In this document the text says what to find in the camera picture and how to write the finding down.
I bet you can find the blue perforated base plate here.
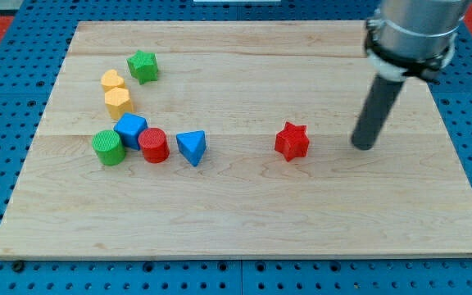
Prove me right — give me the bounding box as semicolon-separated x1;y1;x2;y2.
0;0;472;294

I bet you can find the light wooden board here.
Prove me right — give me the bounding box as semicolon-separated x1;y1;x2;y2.
0;20;472;261

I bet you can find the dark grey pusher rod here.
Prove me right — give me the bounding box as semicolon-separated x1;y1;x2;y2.
351;75;404;150

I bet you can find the red cylinder block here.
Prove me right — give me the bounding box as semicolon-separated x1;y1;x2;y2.
138;128;170;163

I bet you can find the blue cube block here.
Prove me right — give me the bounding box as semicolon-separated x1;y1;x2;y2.
113;112;148;150

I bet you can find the yellow hexagon block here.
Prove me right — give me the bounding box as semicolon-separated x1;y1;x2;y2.
104;87;134;120

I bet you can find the yellow heart block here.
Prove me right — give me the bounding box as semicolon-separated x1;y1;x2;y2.
100;69;125;93

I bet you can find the green cylinder block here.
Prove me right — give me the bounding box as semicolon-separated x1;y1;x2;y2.
92;129;125;166

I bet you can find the green star block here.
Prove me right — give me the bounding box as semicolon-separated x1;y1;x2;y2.
127;50;159;84

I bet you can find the blue triangle block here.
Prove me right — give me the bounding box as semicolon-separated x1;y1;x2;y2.
176;130;207;166

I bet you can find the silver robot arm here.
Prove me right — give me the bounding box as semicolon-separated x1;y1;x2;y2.
364;0;471;82

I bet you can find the red star block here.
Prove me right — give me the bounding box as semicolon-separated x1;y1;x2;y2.
275;121;310;161

